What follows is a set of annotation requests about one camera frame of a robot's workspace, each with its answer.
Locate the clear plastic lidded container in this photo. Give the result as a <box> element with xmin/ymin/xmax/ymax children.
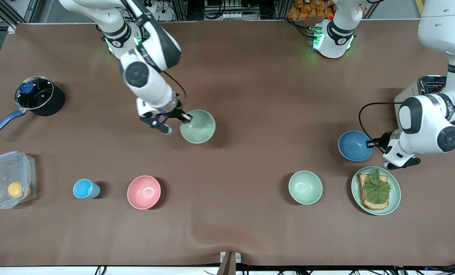
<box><xmin>0</xmin><ymin>151</ymin><xmax>37</xmax><ymax>210</ymax></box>

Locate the pale green bowl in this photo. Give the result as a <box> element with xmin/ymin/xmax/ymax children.
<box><xmin>288</xmin><ymin>170</ymin><xmax>323</xmax><ymax>205</ymax></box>
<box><xmin>179</xmin><ymin>109</ymin><xmax>216</xmax><ymax>144</ymax></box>

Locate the pale green plate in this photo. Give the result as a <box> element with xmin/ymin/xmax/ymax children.
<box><xmin>351</xmin><ymin>166</ymin><xmax>402</xmax><ymax>216</ymax></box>

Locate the bag of orange snacks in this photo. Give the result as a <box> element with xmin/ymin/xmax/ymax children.
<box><xmin>287</xmin><ymin>0</ymin><xmax>336</xmax><ymax>20</ymax></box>

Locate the power strip with black plugs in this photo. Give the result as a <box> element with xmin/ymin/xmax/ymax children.
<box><xmin>144</xmin><ymin>0</ymin><xmax>167</xmax><ymax>14</ymax></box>

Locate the bread slice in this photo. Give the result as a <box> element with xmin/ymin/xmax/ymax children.
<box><xmin>357</xmin><ymin>174</ymin><xmax>389</xmax><ymax>210</ymax></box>

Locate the metal table edge bracket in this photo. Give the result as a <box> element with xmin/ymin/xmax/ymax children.
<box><xmin>220</xmin><ymin>251</ymin><xmax>242</xmax><ymax>264</ymax></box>

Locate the glass lid with blue knob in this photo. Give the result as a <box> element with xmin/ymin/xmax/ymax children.
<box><xmin>15</xmin><ymin>76</ymin><xmax>55</xmax><ymax>110</ymax></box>

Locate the light blue cup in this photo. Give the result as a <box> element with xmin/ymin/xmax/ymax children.
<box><xmin>73</xmin><ymin>178</ymin><xmax>101</xmax><ymax>199</ymax></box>

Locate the yellow lemon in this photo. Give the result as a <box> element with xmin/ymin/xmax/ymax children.
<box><xmin>8</xmin><ymin>181</ymin><xmax>31</xmax><ymax>199</ymax></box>

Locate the blue bowl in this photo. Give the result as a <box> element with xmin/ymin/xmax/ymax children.
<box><xmin>338</xmin><ymin>130</ymin><xmax>374</xmax><ymax>162</ymax></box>

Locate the brown table cloth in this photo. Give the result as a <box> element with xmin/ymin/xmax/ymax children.
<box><xmin>0</xmin><ymin>19</ymin><xmax>455</xmax><ymax>267</ymax></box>

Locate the pink bowl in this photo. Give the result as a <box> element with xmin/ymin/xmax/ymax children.
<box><xmin>127</xmin><ymin>175</ymin><xmax>161</xmax><ymax>210</ymax></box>

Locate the black pot with blue handle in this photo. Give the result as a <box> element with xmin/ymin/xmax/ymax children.
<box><xmin>0</xmin><ymin>76</ymin><xmax>66</xmax><ymax>139</ymax></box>

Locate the beige and chrome toaster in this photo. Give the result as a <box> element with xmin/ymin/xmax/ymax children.
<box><xmin>394</xmin><ymin>75</ymin><xmax>455</xmax><ymax>130</ymax></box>

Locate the green lettuce leaf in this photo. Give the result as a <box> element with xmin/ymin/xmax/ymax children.
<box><xmin>362</xmin><ymin>168</ymin><xmax>391</xmax><ymax>204</ymax></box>

